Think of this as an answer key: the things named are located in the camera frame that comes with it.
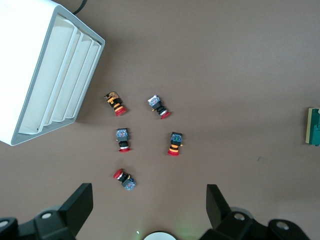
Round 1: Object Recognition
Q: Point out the red emergency button blue body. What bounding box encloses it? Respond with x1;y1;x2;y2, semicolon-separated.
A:
115;127;132;153
113;168;137;192

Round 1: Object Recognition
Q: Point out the red emergency button orange-striped collar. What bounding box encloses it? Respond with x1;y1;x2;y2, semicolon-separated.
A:
166;132;186;157

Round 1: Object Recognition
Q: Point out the black looped cable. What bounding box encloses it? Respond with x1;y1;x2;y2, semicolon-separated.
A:
72;0;86;15

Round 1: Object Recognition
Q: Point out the white plastic tiered storage bin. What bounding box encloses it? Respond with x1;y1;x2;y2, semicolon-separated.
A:
0;0;106;147

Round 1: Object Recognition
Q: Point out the red emergency button silver ring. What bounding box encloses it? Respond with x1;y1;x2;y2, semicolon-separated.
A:
147;94;172;120

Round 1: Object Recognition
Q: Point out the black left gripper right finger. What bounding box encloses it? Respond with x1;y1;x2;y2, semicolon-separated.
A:
199;184;311;240

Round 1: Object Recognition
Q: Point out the green terminal block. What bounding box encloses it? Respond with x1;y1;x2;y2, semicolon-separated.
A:
305;106;320;147

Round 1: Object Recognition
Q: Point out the red emergency button orange body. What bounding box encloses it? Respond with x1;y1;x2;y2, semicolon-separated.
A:
103;91;127;118

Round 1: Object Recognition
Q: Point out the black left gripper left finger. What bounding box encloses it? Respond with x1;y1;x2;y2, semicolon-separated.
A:
0;183;94;240

